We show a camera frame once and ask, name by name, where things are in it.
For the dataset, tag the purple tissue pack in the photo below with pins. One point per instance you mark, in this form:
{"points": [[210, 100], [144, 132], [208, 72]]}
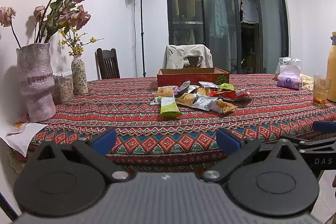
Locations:
{"points": [[289, 77]]}

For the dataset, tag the large pink ceramic vase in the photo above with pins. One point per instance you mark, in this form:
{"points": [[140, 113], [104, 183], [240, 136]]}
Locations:
{"points": [[36, 80]]}

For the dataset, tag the glass cup with tea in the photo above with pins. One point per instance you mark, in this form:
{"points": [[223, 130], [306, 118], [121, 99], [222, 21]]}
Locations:
{"points": [[321, 89]]}

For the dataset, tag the green snack packet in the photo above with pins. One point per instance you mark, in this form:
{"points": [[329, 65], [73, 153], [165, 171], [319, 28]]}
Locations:
{"points": [[169, 108]]}

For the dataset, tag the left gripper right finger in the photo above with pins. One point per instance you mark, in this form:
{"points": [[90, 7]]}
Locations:
{"points": [[270, 182]]}

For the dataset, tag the pumpkin seed oat crisp packet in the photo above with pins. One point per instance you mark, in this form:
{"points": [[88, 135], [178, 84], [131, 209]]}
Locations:
{"points": [[165, 91]]}

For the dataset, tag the red orange snack bag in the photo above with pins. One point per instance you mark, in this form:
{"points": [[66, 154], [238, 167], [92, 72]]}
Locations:
{"points": [[232, 95]]}

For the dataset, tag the yellow flower branches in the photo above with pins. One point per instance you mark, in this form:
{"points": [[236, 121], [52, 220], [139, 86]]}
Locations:
{"points": [[73, 40]]}

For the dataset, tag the clear jar of snacks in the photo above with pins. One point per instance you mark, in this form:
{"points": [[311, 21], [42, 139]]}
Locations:
{"points": [[63, 90]]}

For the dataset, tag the white paper sheet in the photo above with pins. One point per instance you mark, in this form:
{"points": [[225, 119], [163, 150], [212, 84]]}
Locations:
{"points": [[20, 141]]}

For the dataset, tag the white silver snack packet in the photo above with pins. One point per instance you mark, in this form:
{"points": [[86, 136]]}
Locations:
{"points": [[204, 103]]}

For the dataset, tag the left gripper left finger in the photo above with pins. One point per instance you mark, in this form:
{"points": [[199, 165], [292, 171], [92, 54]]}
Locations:
{"points": [[64, 179]]}

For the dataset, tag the chair with beige jacket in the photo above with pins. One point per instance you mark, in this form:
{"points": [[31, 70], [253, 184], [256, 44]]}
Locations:
{"points": [[177, 57]]}

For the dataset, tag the small floral ceramic vase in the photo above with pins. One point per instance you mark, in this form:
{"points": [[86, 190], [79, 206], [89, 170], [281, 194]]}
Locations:
{"points": [[79, 77]]}

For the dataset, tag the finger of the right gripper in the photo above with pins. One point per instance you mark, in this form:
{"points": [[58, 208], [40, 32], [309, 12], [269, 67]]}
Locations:
{"points": [[320, 126]]}

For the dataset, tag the pink snack packet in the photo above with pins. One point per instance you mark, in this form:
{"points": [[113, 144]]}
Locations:
{"points": [[181, 89]]}

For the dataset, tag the dried pink roses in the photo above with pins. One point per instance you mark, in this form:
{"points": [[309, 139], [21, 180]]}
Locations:
{"points": [[58, 15]]}

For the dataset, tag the red cardboard box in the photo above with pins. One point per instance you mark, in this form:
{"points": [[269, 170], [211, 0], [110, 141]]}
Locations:
{"points": [[166, 77]]}

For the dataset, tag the clear plastic bag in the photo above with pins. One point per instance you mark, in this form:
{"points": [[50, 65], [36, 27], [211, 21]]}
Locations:
{"points": [[285, 61]]}

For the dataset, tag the dark glass sliding door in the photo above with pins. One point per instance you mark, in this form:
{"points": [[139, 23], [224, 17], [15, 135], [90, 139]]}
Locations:
{"points": [[244, 36]]}

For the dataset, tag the dark wooden chair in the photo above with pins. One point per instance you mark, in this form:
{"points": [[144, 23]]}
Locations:
{"points": [[108, 64]]}

